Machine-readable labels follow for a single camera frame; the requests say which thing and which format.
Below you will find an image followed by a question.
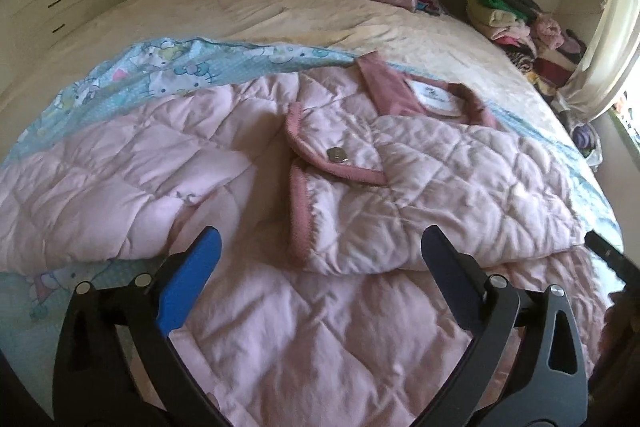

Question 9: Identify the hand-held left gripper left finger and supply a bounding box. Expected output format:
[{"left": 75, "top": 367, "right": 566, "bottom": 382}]
[{"left": 52, "top": 226, "right": 236, "bottom": 427}]

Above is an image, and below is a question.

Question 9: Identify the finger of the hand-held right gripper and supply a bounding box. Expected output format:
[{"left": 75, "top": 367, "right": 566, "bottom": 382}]
[{"left": 584, "top": 231, "right": 628, "bottom": 281}]

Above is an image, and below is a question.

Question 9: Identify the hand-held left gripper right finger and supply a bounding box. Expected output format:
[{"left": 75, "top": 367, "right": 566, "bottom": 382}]
[{"left": 421, "top": 225, "right": 589, "bottom": 427}]

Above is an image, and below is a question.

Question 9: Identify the pink quilted jacket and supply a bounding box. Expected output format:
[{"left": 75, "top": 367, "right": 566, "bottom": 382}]
[{"left": 0, "top": 52, "right": 621, "bottom": 427}]

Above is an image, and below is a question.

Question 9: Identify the pile of folded clothes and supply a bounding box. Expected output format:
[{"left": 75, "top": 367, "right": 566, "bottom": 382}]
[{"left": 465, "top": 0, "right": 588, "bottom": 95}]

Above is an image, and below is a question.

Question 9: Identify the light blue cartoon print blanket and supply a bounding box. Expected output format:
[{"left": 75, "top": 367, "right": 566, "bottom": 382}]
[{"left": 0, "top": 36, "right": 626, "bottom": 323}]

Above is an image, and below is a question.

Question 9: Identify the cream curtain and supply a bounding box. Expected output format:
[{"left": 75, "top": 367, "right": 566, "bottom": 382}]
[{"left": 557, "top": 0, "right": 640, "bottom": 108}]

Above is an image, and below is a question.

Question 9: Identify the bed with beige sheet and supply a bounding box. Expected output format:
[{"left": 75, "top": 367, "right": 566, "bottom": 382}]
[{"left": 0, "top": 0, "right": 581, "bottom": 148}]

